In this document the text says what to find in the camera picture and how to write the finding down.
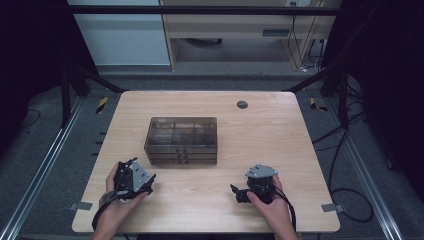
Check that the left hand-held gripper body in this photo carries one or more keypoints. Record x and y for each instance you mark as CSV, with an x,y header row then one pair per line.
x,y
128,180

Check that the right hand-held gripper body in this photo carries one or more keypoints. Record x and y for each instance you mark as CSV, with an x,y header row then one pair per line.
x,y
261,183

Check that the smoky transparent drawer box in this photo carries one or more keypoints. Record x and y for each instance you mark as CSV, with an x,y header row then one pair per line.
x,y
181,136

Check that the person's right hand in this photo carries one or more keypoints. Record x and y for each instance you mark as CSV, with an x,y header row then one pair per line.
x,y
271,210

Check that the person's left hand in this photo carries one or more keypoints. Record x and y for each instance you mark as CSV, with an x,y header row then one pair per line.
x,y
113,206

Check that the yellow black floor tape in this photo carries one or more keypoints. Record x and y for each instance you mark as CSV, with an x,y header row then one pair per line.
x,y
316,105
102,104

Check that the grey round table grommet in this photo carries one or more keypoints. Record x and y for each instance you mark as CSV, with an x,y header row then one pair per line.
x,y
242,104

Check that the white cabinet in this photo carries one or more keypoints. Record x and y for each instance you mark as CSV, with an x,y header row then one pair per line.
x,y
123,40

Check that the black curtain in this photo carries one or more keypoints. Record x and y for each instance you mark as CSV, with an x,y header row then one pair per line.
x,y
390,83
30,66

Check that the grey panel on desk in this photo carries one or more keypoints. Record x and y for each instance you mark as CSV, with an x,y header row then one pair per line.
x,y
276,32

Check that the grey table edge bracket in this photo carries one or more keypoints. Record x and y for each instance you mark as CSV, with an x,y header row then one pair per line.
x,y
80,206
332,208

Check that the aluminium floor rail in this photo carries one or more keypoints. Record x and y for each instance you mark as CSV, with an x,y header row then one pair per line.
x,y
366,173
40,170

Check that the black metal frame strut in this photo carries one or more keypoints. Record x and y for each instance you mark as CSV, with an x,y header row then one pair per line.
x,y
83,80
330,80

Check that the black horizontal frame bar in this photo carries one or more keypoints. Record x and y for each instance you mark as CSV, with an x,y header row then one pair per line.
x,y
200,10

